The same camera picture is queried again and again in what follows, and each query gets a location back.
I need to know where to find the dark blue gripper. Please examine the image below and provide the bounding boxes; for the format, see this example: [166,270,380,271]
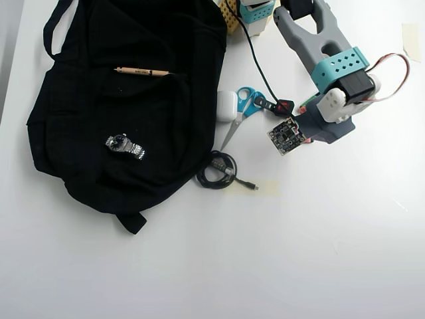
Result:
[295,99,356,146]

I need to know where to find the yellow perforated robot base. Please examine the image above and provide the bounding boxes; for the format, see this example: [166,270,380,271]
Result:
[218,0,240,35]

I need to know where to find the black fabric bag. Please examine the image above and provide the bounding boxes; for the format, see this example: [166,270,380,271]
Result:
[25,0,230,235]

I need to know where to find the green black marker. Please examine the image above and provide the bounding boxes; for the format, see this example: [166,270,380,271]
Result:
[299,95,320,111]

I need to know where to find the black bike light red lens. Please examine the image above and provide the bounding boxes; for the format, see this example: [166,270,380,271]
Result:
[254,94,296,120]

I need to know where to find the white earbuds case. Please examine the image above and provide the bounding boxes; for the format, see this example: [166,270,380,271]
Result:
[216,90,238,124]

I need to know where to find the wide masking tape strip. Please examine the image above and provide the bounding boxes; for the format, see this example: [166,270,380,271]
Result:
[225,179,282,197]

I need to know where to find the torn masking tape piece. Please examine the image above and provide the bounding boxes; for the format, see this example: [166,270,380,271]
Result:
[401,22,422,63]

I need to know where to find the wooden pen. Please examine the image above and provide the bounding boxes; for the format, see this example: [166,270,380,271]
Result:
[114,66,175,78]

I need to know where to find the silver metal wristwatch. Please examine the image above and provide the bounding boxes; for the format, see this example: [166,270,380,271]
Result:
[105,133,146,161]

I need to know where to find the bare camera circuit board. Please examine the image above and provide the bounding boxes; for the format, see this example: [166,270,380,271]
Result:
[266,116,305,157]

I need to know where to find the blue-handled scissors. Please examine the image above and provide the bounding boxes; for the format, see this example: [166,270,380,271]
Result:
[219,86,268,152]

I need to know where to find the red white servo wire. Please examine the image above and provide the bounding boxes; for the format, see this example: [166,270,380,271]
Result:
[364,53,411,104]

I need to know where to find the coiled black usb cable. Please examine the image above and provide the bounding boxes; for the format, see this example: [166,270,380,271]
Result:
[195,150,260,192]

